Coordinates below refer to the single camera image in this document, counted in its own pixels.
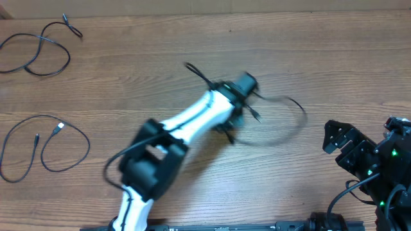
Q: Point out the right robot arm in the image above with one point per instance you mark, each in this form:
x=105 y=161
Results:
x=382 y=170

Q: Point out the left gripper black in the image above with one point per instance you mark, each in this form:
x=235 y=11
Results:
x=238 y=120

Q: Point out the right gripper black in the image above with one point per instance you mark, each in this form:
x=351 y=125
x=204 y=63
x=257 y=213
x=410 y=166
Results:
x=360 y=148

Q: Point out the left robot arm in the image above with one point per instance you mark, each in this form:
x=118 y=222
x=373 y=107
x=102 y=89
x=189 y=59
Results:
x=150 y=164

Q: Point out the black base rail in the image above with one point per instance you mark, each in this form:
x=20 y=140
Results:
x=278 y=226

